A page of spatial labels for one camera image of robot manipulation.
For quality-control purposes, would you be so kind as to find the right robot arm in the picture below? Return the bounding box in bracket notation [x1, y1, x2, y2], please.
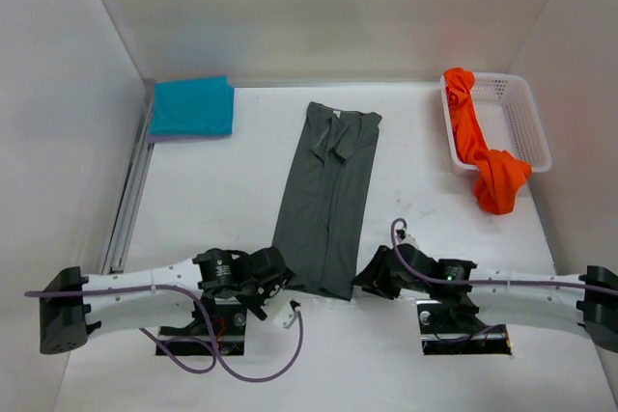
[352, 243, 617, 352]

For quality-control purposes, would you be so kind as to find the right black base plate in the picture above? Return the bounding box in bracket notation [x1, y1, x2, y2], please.
[416, 300, 512, 356]

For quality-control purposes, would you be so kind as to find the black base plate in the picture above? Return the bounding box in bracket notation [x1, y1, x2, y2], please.
[416, 300, 512, 356]
[156, 301, 246, 357]

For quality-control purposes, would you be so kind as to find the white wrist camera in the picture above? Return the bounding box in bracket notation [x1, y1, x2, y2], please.
[396, 230, 418, 248]
[269, 298, 300, 329]

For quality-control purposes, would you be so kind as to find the white plastic bin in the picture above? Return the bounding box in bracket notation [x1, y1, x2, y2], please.
[438, 72, 553, 175]

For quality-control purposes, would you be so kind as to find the teal t shirt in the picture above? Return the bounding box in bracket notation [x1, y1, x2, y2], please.
[150, 76, 235, 139]

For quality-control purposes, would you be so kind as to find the grey t shirt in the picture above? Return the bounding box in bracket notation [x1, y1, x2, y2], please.
[273, 102, 382, 300]

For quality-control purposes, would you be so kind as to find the orange t shirt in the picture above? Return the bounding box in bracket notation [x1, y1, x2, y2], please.
[443, 68, 532, 215]

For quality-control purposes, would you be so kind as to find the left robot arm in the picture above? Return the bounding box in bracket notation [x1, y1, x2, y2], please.
[33, 247, 298, 355]

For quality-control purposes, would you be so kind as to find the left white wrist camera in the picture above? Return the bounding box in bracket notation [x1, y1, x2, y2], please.
[269, 298, 300, 329]

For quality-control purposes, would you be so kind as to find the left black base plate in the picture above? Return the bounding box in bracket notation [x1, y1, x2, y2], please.
[156, 301, 246, 357]

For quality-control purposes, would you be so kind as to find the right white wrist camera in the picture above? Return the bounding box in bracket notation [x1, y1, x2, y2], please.
[396, 230, 418, 248]

